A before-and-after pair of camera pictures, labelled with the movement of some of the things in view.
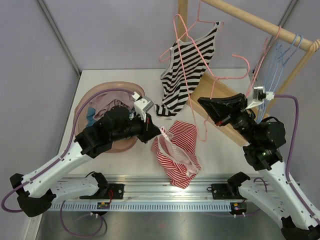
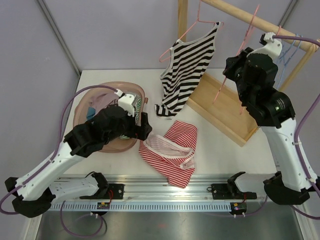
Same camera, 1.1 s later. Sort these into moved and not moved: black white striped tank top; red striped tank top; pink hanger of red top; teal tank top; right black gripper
Moved: pink hanger of red top; red striped tank top; right black gripper
Not moved: teal tank top; black white striped tank top
